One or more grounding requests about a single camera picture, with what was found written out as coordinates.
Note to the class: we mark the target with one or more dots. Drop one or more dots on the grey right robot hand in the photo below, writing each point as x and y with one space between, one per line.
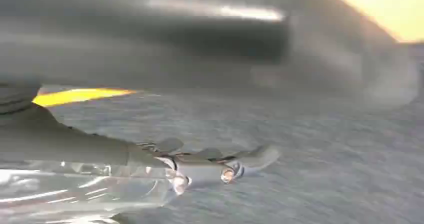
185 50

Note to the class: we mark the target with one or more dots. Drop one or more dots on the yellow tape strip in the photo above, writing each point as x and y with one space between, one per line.
76 96

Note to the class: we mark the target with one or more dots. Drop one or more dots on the ribbed grey right arm sleeve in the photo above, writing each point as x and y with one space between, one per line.
15 96

